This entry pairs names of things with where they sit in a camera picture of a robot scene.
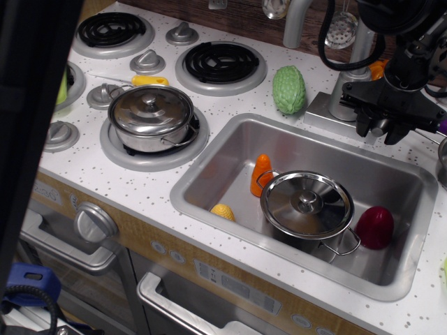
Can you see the red toy egg-shaped vegetable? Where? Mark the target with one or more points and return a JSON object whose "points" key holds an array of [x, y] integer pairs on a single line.
{"points": [[375, 228]]}

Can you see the silver oven dial knob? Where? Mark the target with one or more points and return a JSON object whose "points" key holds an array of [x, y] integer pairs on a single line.
{"points": [[93, 224]]}

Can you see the black burner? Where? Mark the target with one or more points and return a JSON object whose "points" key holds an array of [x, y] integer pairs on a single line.
{"points": [[220, 69], [112, 35]]}

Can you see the orange toy pepper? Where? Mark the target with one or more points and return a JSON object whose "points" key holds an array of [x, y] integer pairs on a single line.
{"points": [[377, 69]]}

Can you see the grey oven door handle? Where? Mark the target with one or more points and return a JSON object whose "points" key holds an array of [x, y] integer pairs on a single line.
{"points": [[95, 260]]}

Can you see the back left black burner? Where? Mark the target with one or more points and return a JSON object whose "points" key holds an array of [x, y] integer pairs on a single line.
{"points": [[112, 35]]}

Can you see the grey stove knob lower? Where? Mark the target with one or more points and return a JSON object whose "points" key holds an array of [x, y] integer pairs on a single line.
{"points": [[102, 96]]}

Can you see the green toy cutting board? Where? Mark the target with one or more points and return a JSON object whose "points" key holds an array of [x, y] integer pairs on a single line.
{"points": [[63, 90]]}

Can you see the purple toy eggplant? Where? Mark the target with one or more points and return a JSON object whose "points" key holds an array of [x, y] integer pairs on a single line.
{"points": [[443, 127]]}

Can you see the grey stove knob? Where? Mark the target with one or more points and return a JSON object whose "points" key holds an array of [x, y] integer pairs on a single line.
{"points": [[102, 96], [60, 136], [147, 63], [182, 35]]}

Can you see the grey dishwasher door handle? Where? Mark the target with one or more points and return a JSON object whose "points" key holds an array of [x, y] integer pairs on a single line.
{"points": [[190, 309]]}

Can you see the steel pot on stove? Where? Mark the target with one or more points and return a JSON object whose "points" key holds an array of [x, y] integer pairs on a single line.
{"points": [[153, 118]]}

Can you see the stainless steel sink basin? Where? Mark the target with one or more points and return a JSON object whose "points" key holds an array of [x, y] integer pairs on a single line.
{"points": [[222, 174]]}

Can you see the yellow toy corn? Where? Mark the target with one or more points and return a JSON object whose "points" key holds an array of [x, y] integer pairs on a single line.
{"points": [[224, 211]]}

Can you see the hanging silver strainer spoon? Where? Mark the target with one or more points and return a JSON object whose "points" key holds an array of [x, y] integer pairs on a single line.
{"points": [[342, 30]]}

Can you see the blue clamp with black cable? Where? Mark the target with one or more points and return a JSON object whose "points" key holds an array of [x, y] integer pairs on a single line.
{"points": [[34, 286]]}

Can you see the silver toy faucet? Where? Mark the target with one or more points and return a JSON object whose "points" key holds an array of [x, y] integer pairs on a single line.
{"points": [[325, 111]]}

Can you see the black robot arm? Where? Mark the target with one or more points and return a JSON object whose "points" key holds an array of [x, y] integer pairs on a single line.
{"points": [[419, 27]]}

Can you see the grey stove knob top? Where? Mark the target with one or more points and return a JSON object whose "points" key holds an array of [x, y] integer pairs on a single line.
{"points": [[182, 35]]}

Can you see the black foreground camera pole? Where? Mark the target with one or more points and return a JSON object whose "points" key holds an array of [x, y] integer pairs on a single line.
{"points": [[36, 38]]}

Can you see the steel pot at right edge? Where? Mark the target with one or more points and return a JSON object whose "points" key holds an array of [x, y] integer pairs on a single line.
{"points": [[441, 170]]}

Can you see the grey stove knob middle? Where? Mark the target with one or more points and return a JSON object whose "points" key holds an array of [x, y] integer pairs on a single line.
{"points": [[147, 63]]}

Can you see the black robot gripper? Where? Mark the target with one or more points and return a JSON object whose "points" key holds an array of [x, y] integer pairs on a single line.
{"points": [[398, 97]]}

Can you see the hanging silver ladle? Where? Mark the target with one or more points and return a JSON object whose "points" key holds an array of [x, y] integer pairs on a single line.
{"points": [[275, 9]]}

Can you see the orange toy carrot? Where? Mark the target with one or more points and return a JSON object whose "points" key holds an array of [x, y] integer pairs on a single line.
{"points": [[261, 174]]}

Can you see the silver faucet lever handle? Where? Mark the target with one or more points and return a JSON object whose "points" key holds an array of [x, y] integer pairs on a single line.
{"points": [[379, 127]]}

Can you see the grey stove knob front left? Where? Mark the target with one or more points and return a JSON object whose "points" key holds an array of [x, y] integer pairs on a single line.
{"points": [[60, 136]]}

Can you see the green bumpy toy vegetable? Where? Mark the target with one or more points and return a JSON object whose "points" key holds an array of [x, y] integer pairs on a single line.
{"points": [[288, 90]]}

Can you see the back right black burner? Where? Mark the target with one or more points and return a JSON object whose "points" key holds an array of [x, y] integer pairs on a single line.
{"points": [[220, 69]]}

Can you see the steel pot in sink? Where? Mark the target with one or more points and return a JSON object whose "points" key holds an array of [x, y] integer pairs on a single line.
{"points": [[310, 212]]}

